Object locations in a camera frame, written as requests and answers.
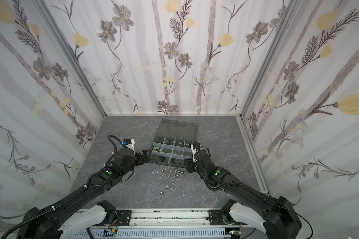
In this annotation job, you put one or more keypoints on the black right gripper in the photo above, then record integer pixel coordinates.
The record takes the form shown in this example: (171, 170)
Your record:
(192, 164)

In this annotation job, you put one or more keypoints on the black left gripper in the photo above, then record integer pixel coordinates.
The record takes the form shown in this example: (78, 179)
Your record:
(140, 157)

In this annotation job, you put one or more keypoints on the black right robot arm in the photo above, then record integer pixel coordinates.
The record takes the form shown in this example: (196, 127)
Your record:
(274, 217)

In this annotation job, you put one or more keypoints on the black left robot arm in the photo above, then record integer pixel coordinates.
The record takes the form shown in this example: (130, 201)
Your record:
(47, 223)

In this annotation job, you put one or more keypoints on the clear plastic organizer box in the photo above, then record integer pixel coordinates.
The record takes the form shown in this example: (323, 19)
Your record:
(174, 137)

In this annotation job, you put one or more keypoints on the silver bolt pile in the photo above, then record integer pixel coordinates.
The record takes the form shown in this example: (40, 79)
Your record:
(172, 173)

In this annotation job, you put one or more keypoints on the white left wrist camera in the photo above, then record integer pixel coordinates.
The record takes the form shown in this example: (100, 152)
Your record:
(129, 143)

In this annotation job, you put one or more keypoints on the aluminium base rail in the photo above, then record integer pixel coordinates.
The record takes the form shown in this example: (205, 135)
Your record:
(177, 218)

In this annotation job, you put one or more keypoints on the white slotted cable duct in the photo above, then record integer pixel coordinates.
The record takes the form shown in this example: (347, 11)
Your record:
(173, 233)

